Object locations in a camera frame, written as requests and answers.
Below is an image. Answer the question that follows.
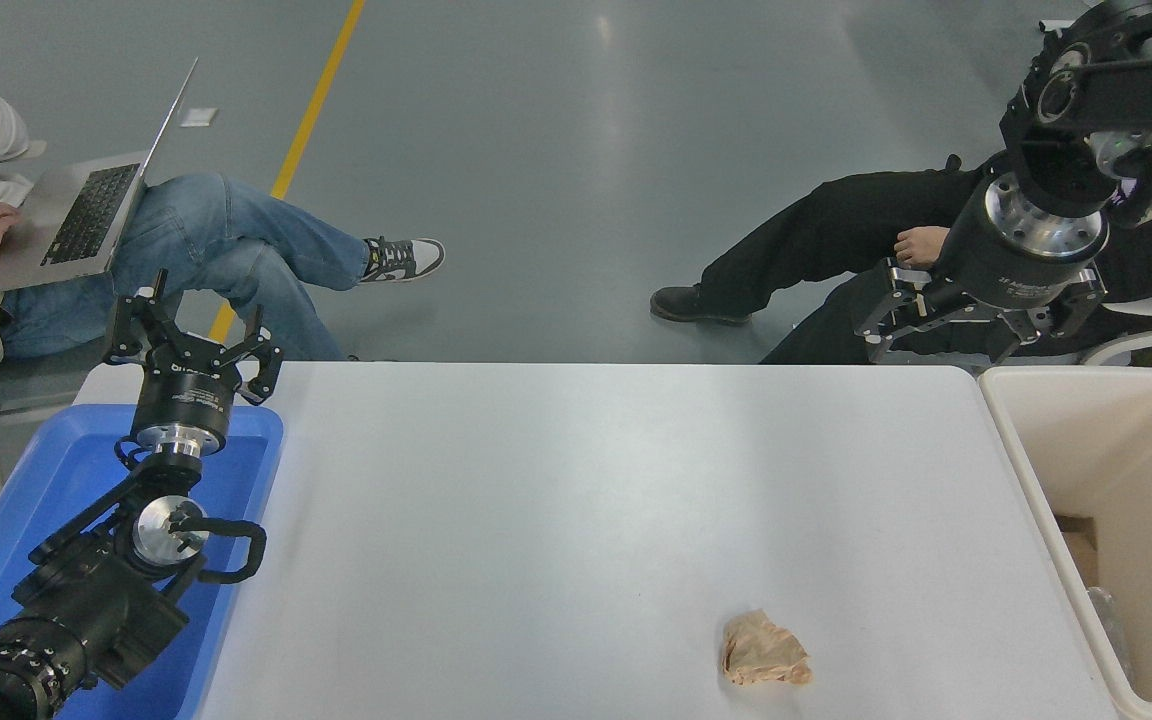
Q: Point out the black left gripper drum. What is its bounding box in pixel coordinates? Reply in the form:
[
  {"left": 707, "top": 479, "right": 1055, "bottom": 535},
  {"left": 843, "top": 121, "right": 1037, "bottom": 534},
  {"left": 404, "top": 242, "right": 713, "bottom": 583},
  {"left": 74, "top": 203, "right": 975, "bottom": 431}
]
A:
[{"left": 133, "top": 350, "right": 241, "bottom": 433}]

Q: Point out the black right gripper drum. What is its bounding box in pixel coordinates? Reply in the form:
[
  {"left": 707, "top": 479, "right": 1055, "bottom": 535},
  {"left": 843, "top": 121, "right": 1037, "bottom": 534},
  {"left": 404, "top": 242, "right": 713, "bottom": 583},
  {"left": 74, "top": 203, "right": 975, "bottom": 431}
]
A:
[{"left": 934, "top": 185, "right": 1105, "bottom": 311}]

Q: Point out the tan paper ball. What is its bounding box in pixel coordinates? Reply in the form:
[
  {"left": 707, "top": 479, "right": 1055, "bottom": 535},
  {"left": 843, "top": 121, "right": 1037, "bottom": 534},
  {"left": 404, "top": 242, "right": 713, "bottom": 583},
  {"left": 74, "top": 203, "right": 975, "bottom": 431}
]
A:
[{"left": 721, "top": 609, "right": 814, "bottom": 687}]

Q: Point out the person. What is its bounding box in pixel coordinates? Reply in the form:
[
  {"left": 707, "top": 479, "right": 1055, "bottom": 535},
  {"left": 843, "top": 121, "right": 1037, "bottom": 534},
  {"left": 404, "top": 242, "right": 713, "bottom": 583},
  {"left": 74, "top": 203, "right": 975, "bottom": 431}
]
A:
[
  {"left": 0, "top": 72, "right": 447, "bottom": 371},
  {"left": 651, "top": 130, "right": 1152, "bottom": 366}
]

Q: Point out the grey white chair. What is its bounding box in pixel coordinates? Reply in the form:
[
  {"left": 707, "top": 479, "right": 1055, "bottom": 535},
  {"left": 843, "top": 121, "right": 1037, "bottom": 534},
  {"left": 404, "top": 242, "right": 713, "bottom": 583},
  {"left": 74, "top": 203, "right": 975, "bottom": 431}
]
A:
[{"left": 0, "top": 320, "right": 119, "bottom": 506}]

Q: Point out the silver laptop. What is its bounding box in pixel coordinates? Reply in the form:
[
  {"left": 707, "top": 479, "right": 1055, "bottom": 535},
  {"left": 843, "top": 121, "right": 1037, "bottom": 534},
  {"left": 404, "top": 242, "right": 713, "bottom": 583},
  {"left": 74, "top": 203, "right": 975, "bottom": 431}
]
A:
[{"left": 0, "top": 57, "right": 200, "bottom": 296}]

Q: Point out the blue plastic tray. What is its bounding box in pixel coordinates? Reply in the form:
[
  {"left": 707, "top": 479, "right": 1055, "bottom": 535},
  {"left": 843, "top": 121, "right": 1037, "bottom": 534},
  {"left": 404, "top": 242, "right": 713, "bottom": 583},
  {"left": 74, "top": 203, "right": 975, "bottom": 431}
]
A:
[{"left": 0, "top": 403, "right": 285, "bottom": 720}]

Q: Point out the large pale bin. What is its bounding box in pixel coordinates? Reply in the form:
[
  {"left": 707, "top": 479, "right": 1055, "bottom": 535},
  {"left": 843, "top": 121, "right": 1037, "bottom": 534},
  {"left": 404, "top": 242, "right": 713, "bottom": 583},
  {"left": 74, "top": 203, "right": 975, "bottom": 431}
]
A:
[{"left": 978, "top": 366, "right": 1152, "bottom": 720}]

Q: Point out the brown cardboard piece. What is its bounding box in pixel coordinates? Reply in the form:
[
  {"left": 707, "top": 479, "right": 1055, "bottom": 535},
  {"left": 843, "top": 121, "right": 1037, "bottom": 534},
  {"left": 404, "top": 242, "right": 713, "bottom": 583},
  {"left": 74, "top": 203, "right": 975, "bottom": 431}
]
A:
[{"left": 1056, "top": 515, "right": 1103, "bottom": 591}]

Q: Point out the clear plastic wrapper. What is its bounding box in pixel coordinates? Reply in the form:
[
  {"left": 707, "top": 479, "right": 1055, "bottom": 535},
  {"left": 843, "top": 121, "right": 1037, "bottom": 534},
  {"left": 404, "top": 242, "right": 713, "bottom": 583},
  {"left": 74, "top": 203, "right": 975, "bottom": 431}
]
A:
[{"left": 1086, "top": 585, "right": 1134, "bottom": 683}]

